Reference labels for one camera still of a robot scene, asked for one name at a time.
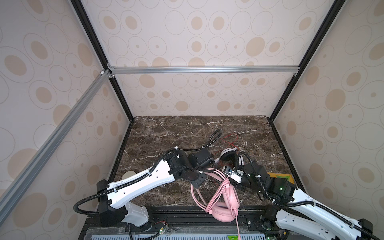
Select pink headset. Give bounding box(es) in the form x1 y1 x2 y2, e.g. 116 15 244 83
191 168 240 223

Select white black headphones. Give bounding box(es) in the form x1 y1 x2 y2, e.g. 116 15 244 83
217 148 240 170

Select red headphone cable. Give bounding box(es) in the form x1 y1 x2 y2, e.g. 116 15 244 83
212 132 241 169

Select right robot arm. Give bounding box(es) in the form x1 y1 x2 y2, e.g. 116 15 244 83
230 152 377 240

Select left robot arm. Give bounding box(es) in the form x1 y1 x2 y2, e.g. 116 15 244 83
73 129 222 227

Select yellow snack bag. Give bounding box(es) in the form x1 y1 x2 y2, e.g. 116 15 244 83
268 172 295 184

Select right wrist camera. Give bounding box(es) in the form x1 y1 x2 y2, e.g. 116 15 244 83
222 166 245 184

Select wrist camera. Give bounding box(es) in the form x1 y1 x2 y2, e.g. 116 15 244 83
222 166 245 184
188 149 214 170

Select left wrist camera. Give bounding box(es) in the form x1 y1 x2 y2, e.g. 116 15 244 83
188 149 214 170

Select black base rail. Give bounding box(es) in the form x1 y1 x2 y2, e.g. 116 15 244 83
78 206 307 240

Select horizontal aluminium rail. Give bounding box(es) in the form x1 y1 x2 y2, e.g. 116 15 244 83
102 65 300 76

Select left diagonal aluminium rail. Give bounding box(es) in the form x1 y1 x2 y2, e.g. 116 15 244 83
1 69 111 225

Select right black corner post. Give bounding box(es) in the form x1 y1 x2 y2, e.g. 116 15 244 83
269 0 347 123

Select black corner post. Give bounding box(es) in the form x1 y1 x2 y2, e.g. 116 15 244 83
70 0 135 122
269 0 347 123

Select left black corner post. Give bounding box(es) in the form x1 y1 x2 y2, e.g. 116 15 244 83
70 0 135 122

